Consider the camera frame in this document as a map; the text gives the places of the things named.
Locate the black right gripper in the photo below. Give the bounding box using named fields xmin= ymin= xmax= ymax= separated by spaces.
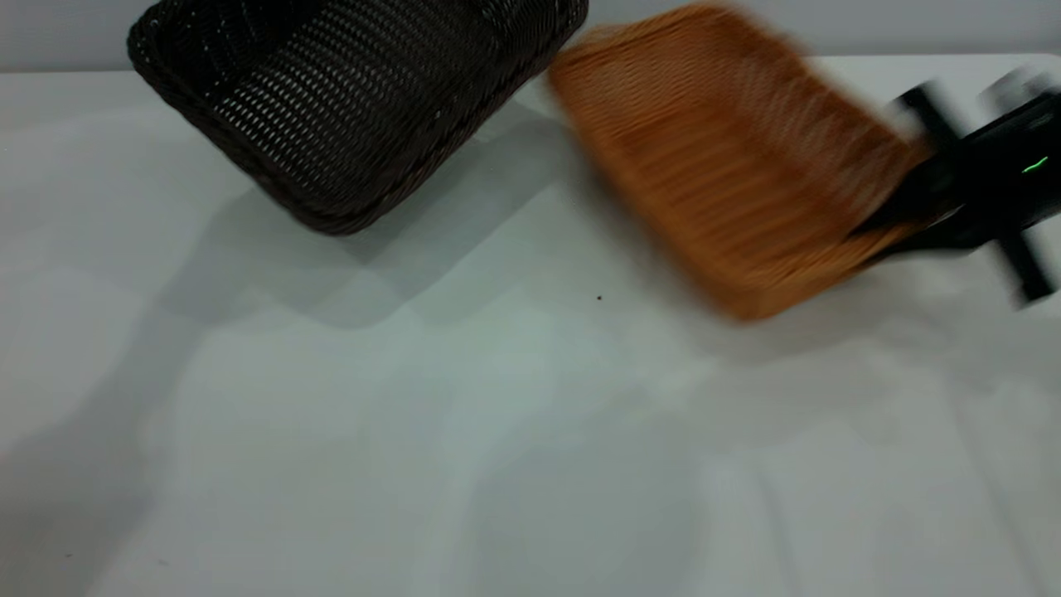
xmin=854 ymin=70 xmax=1061 ymax=309

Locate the black woven plastic basket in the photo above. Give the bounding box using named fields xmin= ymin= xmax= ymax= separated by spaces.
xmin=127 ymin=0 xmax=590 ymax=237

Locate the orange woven plastic basket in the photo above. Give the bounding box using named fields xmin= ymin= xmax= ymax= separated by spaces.
xmin=545 ymin=2 xmax=936 ymax=323

